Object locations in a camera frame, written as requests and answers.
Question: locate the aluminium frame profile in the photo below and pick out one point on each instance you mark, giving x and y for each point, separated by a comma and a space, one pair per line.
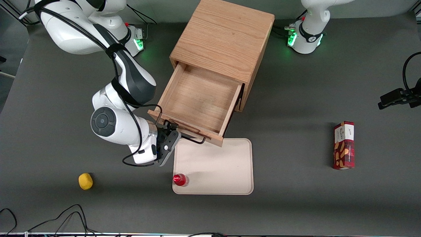
417, 12

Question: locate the red cookie box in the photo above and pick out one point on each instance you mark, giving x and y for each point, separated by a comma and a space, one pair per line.
344, 146

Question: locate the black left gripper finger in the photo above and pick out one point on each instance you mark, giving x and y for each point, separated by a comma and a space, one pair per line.
393, 94
391, 103

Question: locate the yellow lemon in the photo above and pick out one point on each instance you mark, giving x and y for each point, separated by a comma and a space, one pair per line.
85, 181

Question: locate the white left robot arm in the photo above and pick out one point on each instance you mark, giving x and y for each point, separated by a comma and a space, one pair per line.
312, 13

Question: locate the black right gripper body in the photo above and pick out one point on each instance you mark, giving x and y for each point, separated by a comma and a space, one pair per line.
163, 133

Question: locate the red capped small bottle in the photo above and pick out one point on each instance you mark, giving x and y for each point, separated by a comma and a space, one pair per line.
180, 179

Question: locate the cream rectangular plastic tray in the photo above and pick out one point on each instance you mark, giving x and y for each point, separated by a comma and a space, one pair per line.
213, 168

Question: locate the light wooden drawer cabinet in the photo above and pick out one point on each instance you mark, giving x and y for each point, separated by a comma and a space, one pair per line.
223, 36

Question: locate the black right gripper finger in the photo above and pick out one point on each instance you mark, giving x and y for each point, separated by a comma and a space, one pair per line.
174, 127
167, 125

